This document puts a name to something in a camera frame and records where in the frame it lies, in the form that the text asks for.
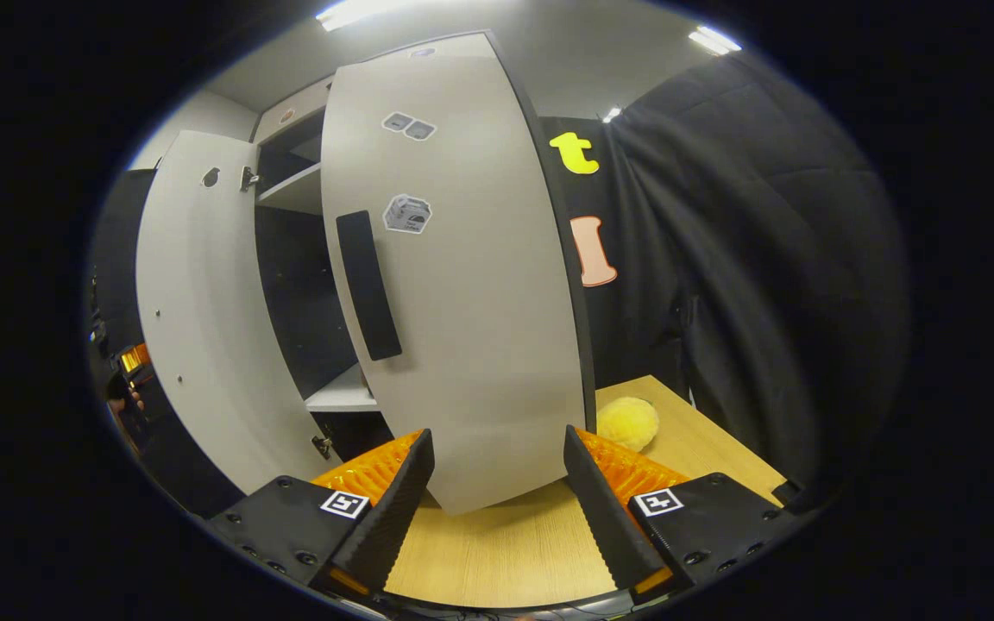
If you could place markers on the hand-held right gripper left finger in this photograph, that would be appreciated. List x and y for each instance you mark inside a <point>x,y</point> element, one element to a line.
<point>393,509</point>

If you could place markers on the white shoe cabinet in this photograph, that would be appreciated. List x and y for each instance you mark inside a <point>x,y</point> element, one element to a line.
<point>298,194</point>

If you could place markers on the white cabinet door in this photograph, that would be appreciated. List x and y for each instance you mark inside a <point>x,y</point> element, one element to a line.
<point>480,302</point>
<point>204,328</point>

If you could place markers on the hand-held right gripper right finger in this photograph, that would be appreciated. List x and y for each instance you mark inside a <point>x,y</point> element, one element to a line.
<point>605,509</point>

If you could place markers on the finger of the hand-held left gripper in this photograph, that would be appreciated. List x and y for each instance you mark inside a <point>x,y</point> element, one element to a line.
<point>135,358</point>

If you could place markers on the ceiling light panel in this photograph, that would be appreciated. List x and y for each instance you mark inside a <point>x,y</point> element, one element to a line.
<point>714,40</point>
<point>359,13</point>

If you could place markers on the yellow plush ball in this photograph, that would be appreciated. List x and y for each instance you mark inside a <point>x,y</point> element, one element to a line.
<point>628,423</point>

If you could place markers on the metal door hinge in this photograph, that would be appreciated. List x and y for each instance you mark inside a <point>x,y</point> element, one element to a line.
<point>248,178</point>
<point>322,446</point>

